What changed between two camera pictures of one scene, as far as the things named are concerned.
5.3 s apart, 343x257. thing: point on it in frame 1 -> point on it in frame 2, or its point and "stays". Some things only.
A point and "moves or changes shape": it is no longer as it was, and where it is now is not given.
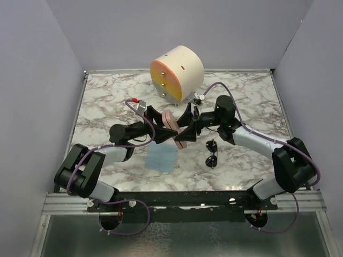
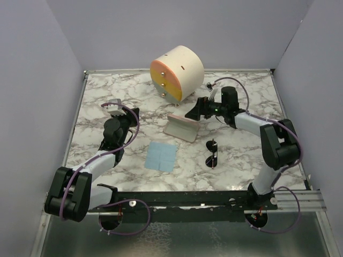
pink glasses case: (172, 125) moves or changes shape
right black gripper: (188, 134) -> (198, 110)
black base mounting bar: (183, 206) stays
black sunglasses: (211, 161) stays
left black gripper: (153, 114) -> (131, 118)
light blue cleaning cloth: (162, 156) stays
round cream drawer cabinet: (178, 74) stays
